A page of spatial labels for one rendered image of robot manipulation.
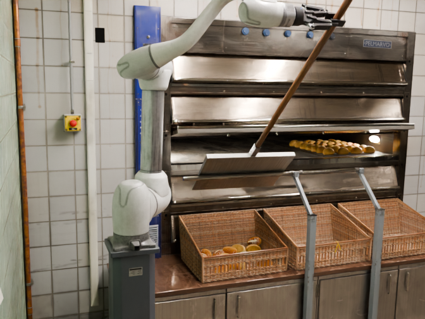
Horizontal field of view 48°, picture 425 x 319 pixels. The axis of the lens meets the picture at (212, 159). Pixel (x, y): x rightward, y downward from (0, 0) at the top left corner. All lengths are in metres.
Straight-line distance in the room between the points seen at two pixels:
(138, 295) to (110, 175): 1.07
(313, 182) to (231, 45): 1.14
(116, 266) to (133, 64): 0.84
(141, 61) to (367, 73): 2.09
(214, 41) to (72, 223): 1.44
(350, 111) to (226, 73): 1.00
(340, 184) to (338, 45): 1.00
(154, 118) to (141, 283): 0.72
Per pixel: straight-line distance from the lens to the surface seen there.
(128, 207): 2.01
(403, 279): 3.47
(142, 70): 2.00
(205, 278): 2.78
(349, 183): 3.67
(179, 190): 3.12
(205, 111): 3.09
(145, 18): 2.99
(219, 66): 3.13
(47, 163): 2.97
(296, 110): 3.37
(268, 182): 3.05
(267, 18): 1.85
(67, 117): 2.87
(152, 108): 2.15
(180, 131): 2.90
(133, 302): 2.14
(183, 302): 2.75
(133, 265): 2.08
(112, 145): 2.98
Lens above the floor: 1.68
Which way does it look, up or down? 9 degrees down
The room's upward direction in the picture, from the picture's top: 1 degrees clockwise
